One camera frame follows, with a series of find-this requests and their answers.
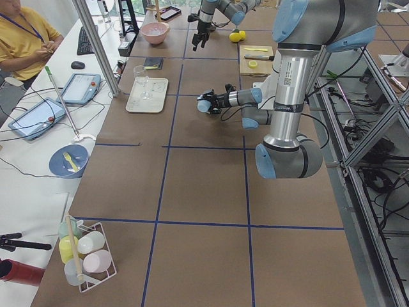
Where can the yellow plastic knife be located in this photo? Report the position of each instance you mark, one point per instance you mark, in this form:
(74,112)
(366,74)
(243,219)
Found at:
(256,49)

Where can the aluminium frame post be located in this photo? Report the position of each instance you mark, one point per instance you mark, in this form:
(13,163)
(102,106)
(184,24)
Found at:
(88,24)

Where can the red bottle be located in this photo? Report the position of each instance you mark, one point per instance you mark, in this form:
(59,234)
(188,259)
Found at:
(18,272)

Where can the yellow lemon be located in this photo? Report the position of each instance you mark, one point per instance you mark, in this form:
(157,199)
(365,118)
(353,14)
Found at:
(242,34)
(235,37)

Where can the yellow plastic fork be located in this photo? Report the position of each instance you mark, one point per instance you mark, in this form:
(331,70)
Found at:
(68,158)

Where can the clear wine glass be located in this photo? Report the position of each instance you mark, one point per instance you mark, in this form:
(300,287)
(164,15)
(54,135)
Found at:
(142,78)

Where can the blue bowl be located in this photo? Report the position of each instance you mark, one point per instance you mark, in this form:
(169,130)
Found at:
(62,169)

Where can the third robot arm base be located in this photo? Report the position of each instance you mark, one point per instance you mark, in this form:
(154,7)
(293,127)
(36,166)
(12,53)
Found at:
(396,66)

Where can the black tripod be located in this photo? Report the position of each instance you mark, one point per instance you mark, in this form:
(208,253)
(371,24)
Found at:
(11,242)

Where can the white wire cup rack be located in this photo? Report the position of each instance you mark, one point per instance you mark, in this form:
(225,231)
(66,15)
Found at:
(85,253)

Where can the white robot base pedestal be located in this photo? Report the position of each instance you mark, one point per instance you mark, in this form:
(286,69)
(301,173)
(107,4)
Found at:
(269,85)

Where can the black keyboard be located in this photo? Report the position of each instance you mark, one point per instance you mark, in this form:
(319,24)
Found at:
(84,45)

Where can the pink bowl of ice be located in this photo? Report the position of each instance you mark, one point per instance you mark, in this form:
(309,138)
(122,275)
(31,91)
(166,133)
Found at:
(155,32)

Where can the person in yellow shirt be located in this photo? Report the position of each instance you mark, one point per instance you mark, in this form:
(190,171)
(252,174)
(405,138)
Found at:
(28,41)

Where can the wooden cutting board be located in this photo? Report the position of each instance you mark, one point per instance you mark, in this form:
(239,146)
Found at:
(256,60)

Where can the cream bear tray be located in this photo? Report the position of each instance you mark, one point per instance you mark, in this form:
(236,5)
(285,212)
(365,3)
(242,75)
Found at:
(157,87)

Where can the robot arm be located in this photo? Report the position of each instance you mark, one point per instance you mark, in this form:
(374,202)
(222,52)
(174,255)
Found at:
(235,12)
(301,29)

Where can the blue teach pendant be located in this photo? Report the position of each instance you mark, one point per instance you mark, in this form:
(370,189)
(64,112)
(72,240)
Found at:
(37,120)
(81,88)

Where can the blue teach pendant near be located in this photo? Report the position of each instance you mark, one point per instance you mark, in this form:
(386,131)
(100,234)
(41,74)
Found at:
(37,120)

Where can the lemon half slice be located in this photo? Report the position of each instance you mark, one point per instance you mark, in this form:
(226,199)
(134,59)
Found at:
(252,64)

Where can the grey folded cloth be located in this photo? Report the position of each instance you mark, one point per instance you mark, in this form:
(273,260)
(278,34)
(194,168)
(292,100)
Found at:
(153,63)

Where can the black handled knife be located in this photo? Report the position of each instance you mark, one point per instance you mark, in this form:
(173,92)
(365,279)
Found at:
(259,57)

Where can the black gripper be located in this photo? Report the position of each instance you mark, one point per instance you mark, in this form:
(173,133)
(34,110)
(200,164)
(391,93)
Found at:
(202,27)
(222,100)

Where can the black computer mouse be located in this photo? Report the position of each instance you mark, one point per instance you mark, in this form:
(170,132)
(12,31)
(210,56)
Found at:
(77,65)

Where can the light blue cup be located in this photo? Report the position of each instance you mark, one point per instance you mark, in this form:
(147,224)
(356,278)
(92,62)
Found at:
(203,106)

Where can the wooden mug tree stand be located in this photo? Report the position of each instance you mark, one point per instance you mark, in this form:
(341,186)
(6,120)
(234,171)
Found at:
(153,6)

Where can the blue teach pendant far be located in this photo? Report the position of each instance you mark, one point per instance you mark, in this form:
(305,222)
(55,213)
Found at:
(81,88)

